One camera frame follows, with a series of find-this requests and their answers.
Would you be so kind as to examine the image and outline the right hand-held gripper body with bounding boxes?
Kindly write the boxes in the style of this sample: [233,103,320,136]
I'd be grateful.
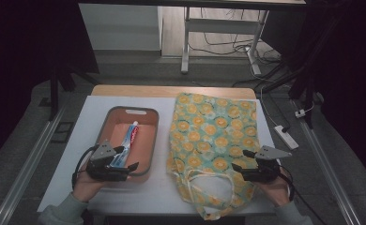
[241,144,294,184]

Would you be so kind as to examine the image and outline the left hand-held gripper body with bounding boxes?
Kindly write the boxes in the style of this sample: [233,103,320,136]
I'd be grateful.
[84,140,130,183]

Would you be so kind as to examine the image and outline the blue and red toothpaste tube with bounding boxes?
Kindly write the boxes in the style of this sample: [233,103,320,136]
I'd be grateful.
[110,120,140,170]

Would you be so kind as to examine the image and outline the orange plastic basket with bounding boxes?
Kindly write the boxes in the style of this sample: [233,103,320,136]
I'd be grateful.
[94,105,160,186]

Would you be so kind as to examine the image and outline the yellow floral cloth bag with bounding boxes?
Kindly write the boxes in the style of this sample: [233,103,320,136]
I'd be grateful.
[165,92,262,221]

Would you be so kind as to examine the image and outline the person's right hand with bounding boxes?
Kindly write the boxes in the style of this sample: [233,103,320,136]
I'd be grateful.
[254,170,294,208]

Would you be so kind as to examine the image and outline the person's left hand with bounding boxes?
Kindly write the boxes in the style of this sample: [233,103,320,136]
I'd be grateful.
[72,168,111,203]

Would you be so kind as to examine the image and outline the white table mat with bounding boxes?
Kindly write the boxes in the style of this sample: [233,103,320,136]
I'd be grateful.
[37,95,281,218]

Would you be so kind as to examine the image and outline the white power strip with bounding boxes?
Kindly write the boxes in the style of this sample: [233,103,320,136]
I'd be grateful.
[273,125,299,151]

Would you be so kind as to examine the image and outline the black floor plate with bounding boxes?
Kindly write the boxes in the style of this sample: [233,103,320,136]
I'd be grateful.
[51,121,75,144]

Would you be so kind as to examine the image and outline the black metal stand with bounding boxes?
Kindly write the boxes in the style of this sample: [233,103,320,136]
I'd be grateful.
[47,64,101,122]
[261,46,321,129]

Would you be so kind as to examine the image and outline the dark curtain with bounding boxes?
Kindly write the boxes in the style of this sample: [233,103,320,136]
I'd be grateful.
[306,0,366,188]
[0,0,100,170]

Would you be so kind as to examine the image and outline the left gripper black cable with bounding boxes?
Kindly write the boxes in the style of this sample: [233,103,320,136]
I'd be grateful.
[70,144,100,191]

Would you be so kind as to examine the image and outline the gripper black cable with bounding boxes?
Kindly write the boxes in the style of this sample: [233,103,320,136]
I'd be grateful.
[277,164,329,225]
[70,144,100,191]

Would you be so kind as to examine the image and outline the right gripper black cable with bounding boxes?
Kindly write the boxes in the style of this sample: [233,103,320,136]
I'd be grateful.
[277,164,329,225]

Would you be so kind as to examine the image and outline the white power strip cable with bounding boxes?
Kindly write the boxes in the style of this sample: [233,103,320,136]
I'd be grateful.
[250,64,282,128]

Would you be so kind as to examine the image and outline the aluminium floor rail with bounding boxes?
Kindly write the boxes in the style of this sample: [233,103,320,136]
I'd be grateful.
[0,105,68,225]
[291,98,361,225]

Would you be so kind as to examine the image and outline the tangle of black floor cables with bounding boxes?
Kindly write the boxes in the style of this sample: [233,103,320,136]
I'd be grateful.
[189,7,282,65]

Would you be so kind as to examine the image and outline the white metal desk frame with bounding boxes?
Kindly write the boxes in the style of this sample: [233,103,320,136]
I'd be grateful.
[180,6,270,76]

